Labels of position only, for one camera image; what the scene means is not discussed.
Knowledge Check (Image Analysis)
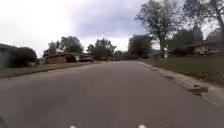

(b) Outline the grey asphalt road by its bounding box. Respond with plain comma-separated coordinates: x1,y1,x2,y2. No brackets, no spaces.
0,60,224,128

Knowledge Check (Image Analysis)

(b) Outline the dark round tree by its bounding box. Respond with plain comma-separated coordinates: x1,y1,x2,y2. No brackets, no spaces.
127,34,154,60

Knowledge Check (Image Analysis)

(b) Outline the brown house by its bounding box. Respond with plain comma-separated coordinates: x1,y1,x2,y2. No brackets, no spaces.
45,52,83,65

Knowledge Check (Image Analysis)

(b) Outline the tall tree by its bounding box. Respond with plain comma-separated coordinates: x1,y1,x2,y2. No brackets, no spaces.
134,0,183,59
182,0,224,41

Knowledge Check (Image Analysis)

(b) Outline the pale concrete kerb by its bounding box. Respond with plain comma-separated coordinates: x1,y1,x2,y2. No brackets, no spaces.
138,61,224,108

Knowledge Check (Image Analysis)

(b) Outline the sloping grass lawn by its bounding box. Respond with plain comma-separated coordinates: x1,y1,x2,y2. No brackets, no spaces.
141,54,224,86

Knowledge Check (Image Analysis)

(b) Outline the large dark bush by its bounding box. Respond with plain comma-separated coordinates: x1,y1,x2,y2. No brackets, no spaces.
8,46,38,68

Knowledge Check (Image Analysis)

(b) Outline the pale house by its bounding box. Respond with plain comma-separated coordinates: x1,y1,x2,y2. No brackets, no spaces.
189,39,224,56

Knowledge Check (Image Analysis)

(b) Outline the building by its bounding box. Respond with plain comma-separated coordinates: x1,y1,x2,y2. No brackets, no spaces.
0,43,14,69

